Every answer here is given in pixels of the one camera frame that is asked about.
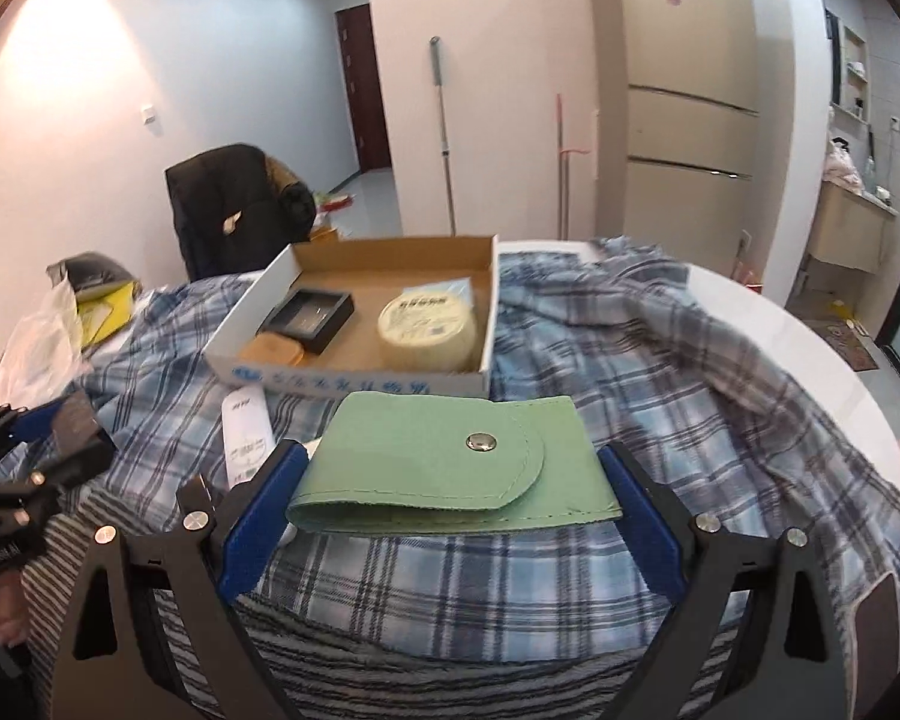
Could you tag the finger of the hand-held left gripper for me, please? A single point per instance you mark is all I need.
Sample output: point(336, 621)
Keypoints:
point(37, 416)
point(82, 431)

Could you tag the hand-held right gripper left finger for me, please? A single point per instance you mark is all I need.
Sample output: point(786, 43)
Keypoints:
point(259, 517)

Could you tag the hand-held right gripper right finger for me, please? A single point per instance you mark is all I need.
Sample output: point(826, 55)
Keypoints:
point(649, 525)

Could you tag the white remote control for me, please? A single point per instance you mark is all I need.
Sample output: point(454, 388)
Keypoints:
point(244, 427)

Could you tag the tan small container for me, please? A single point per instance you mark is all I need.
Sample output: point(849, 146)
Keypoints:
point(270, 351)

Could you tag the green snap pouch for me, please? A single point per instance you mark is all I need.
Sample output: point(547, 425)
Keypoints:
point(420, 465)

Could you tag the cardboard box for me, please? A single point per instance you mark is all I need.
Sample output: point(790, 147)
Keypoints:
point(360, 337)

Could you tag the black small box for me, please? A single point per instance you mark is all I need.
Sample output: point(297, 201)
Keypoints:
point(311, 315)

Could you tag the round cream tin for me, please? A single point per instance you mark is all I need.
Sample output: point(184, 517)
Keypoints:
point(424, 330)

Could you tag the grey-blue small box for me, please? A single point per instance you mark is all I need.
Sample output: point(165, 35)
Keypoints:
point(454, 289)

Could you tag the white plastic bag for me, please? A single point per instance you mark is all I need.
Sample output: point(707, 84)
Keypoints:
point(37, 345)

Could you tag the yellow box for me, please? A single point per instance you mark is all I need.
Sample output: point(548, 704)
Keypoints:
point(105, 315)

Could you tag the blue plaid cloth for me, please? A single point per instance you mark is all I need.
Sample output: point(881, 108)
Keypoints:
point(645, 390)

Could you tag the grey striped cloth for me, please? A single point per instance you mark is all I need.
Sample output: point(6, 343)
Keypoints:
point(420, 660)

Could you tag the chair with black jacket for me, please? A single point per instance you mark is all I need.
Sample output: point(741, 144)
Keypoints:
point(225, 210)

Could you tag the patterned floor mat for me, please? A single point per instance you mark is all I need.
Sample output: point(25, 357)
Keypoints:
point(844, 341)

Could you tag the small orange carton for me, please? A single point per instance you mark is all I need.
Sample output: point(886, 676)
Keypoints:
point(325, 235)

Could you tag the red floor items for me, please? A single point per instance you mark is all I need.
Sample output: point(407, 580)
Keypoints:
point(334, 204)

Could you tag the beige vanity cabinet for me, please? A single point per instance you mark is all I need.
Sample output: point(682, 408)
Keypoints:
point(851, 229)

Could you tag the beige refrigerator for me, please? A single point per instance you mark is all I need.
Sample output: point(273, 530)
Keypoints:
point(690, 127)

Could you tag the pink cloth bundle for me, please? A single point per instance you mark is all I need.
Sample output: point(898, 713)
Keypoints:
point(844, 165)

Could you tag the dark brown door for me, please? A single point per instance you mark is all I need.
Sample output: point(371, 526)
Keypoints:
point(364, 90)

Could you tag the white light switch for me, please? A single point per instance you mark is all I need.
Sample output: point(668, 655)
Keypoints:
point(149, 115)

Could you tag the white wall panel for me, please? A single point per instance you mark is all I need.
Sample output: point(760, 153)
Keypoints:
point(595, 142)

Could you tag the mirror wall cabinet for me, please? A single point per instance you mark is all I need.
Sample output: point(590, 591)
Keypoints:
point(851, 64)

